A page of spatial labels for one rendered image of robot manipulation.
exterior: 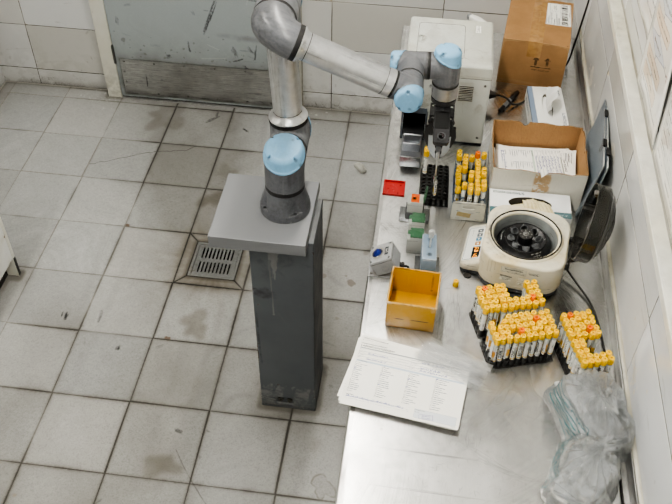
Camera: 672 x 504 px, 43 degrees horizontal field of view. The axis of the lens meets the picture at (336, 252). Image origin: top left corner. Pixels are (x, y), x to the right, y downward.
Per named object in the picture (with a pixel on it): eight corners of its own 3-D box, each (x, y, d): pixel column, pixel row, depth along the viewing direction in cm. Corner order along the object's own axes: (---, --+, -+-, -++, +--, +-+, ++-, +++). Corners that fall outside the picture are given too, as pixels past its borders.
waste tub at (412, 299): (390, 290, 241) (392, 265, 234) (438, 297, 239) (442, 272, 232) (383, 326, 232) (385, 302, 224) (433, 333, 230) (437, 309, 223)
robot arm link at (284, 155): (261, 193, 247) (259, 156, 238) (268, 164, 257) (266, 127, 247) (302, 196, 247) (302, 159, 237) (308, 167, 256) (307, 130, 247)
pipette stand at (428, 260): (414, 257, 250) (417, 233, 243) (438, 259, 249) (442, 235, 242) (413, 283, 243) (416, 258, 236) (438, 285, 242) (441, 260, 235)
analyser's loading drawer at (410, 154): (403, 127, 290) (404, 114, 286) (423, 128, 289) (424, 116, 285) (398, 165, 275) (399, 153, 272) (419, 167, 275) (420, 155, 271)
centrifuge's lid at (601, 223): (599, 163, 229) (629, 172, 229) (568, 227, 248) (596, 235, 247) (593, 215, 215) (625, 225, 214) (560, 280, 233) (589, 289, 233)
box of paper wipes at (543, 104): (524, 100, 304) (530, 69, 295) (557, 101, 304) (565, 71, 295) (530, 139, 289) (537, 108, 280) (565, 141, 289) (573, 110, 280)
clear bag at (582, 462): (564, 434, 208) (576, 401, 199) (630, 471, 202) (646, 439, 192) (526, 496, 197) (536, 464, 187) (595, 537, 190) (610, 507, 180)
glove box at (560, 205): (486, 205, 266) (491, 181, 259) (565, 212, 264) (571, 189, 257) (486, 232, 257) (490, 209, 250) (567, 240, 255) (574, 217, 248)
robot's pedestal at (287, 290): (261, 405, 318) (247, 237, 255) (271, 362, 331) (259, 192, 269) (315, 411, 316) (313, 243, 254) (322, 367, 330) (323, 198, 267)
